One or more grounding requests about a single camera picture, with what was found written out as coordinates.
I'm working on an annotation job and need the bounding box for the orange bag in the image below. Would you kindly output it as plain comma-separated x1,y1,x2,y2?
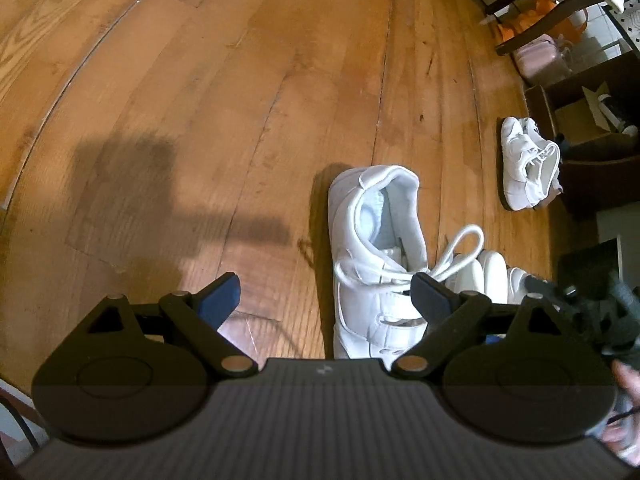
495,0,590,45

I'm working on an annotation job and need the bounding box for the cream embossed slide sandal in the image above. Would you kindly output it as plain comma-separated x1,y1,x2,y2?
452,250,508,306
506,266,536,306

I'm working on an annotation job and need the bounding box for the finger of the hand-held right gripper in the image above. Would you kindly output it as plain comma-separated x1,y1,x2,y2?
607,270,640,321
524,275,583,313

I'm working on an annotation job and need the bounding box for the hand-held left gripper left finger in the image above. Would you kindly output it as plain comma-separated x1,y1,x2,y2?
87,271,258,378

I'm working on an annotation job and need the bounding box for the person's right hand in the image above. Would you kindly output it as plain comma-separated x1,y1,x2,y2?
602,360,640,461

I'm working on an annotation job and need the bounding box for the pink bag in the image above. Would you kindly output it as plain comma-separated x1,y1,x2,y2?
514,34,576,83

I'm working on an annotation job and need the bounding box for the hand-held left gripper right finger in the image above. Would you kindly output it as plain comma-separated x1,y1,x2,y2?
390,272,566,378

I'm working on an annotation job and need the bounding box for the black bin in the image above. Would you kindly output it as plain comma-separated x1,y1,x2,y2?
556,207,640,291

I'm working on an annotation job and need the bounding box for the white lace-up sneaker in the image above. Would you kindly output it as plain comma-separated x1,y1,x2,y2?
326,164,488,360
498,116,563,212

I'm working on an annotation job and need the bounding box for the black cable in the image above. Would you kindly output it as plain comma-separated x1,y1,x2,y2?
0,387,43,453

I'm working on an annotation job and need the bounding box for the open cardboard box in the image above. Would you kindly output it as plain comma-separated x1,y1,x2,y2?
524,52,640,161

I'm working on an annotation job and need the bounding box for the dark wooden cabinet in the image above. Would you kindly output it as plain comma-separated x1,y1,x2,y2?
559,152,640,223

